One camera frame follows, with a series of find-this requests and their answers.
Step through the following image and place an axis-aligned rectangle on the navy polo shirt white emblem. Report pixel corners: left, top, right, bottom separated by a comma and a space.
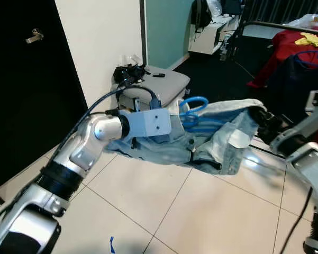
265, 50, 318, 125

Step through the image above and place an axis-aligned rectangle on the brass door handle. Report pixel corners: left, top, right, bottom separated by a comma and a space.
25, 29, 44, 44

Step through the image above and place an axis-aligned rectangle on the black door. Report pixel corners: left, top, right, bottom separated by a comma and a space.
0, 0, 90, 192

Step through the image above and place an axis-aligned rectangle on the clear plastic bag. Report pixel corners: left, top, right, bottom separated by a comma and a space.
124, 52, 144, 67

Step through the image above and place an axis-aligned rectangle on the blue plastic hanger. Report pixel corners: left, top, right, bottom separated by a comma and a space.
177, 96, 239, 134

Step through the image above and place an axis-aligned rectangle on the light blue denim garment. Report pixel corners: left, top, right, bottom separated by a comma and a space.
105, 98, 269, 176

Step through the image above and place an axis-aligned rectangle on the black strapped bag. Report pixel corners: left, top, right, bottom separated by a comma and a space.
113, 63, 149, 88

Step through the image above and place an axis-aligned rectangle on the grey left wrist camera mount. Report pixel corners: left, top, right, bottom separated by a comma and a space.
119, 108, 172, 141

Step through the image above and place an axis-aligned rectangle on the grey cushioned ottoman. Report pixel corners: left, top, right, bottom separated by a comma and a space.
118, 66, 192, 114

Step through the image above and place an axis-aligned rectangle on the red shirt with yellow print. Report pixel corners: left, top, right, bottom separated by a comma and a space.
247, 29, 318, 88

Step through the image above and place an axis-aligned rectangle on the black metal clothes rack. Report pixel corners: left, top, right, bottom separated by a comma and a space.
220, 19, 318, 61

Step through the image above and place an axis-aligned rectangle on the white cabinet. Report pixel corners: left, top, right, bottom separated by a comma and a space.
189, 13, 239, 56

